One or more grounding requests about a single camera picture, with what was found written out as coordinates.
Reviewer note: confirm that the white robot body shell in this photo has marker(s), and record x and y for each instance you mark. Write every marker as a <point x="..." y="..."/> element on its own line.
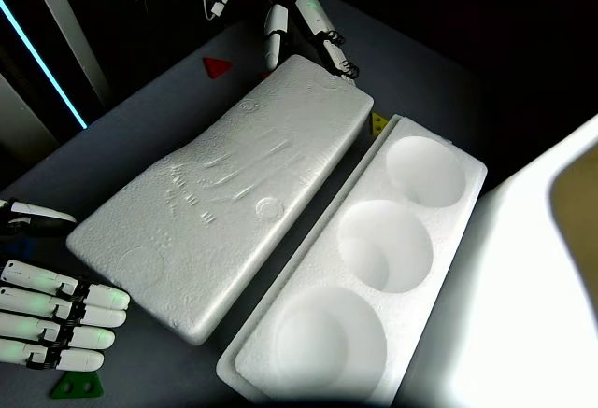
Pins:
<point x="504" y="286"/>

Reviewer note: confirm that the white styrofoam lid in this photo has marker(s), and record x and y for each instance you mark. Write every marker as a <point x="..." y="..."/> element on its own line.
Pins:
<point x="219" y="202"/>

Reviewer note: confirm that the styrofoam tray with three hollows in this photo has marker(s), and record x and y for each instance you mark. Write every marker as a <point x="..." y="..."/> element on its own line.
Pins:
<point x="317" y="268"/>

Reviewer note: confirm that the cyan light strip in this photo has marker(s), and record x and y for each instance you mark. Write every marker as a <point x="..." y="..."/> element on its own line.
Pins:
<point x="42" y="65"/>

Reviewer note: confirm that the red triangle block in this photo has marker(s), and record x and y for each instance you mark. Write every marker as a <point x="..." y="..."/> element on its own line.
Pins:
<point x="217" y="66"/>

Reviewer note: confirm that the white frame post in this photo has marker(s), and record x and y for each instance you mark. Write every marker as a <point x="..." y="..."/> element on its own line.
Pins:
<point x="65" y="20"/>

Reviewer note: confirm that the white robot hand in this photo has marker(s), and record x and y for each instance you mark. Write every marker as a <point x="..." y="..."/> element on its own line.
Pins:
<point x="314" y="11"/>
<point x="28" y="305"/>

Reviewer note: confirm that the green triangle block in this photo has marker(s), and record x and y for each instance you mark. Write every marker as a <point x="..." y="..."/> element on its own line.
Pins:
<point x="77" y="385"/>

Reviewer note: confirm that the grey table cloth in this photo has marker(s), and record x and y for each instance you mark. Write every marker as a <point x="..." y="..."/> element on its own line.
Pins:
<point x="154" y="114"/>

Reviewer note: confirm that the yellow triangle block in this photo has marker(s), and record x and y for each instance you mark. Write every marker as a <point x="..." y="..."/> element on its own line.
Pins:
<point x="378" y="124"/>

